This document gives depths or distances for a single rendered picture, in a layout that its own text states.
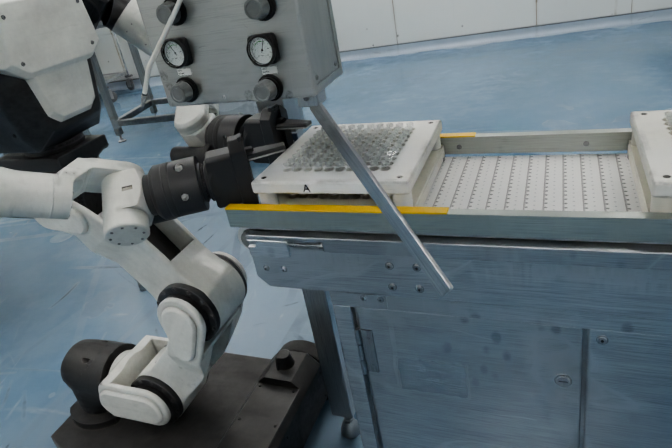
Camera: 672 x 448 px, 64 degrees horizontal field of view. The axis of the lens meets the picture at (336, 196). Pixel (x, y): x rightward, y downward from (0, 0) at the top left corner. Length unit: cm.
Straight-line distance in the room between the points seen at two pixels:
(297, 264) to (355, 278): 9
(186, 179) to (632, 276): 61
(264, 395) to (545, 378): 79
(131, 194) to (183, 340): 42
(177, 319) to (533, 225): 72
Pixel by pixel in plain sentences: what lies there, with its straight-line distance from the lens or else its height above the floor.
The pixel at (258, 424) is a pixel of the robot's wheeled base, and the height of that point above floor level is 19.
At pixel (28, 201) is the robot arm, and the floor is 96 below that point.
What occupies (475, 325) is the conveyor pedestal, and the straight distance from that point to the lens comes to 87.
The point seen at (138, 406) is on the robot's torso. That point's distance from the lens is 145.
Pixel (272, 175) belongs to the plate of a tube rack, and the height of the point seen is 90.
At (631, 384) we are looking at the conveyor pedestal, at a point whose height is 56.
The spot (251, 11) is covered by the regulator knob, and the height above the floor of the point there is 115.
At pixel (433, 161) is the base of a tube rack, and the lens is 89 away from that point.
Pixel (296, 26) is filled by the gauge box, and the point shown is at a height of 112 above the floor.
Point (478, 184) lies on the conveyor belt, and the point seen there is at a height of 83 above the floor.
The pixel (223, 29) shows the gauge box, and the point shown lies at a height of 113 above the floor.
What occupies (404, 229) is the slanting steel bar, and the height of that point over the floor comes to 89.
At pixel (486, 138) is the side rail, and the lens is 95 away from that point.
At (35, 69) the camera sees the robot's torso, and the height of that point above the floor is 109.
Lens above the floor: 120
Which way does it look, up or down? 25 degrees down
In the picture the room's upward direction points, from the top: 11 degrees counter-clockwise
